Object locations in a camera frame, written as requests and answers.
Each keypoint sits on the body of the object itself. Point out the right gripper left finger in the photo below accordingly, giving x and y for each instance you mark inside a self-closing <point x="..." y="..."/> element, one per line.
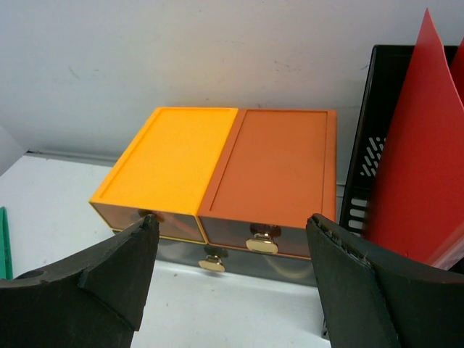
<point x="93" y="298"/>

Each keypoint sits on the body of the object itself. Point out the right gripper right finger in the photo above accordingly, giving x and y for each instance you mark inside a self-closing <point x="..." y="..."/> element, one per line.
<point x="372" y="297"/>

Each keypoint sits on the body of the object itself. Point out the green notebook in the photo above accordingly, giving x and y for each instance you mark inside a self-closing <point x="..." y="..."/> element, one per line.
<point x="5" y="248"/>

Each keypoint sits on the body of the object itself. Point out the grey bottom drawer box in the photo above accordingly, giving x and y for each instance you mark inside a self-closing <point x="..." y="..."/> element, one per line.
<point x="221" y="260"/>

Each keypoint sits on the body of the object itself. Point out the red folder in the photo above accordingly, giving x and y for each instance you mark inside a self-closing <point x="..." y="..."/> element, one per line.
<point x="416" y="209"/>

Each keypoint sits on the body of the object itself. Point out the yellow drawer box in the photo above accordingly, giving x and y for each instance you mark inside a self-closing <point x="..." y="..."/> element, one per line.
<point x="165" y="171"/>

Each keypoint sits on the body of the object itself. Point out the orange drawer box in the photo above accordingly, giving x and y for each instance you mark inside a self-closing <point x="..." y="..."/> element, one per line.
<point x="277" y="169"/>

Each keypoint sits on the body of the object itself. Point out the black mesh file organizer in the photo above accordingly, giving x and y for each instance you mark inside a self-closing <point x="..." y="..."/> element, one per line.
<point x="386" y="73"/>

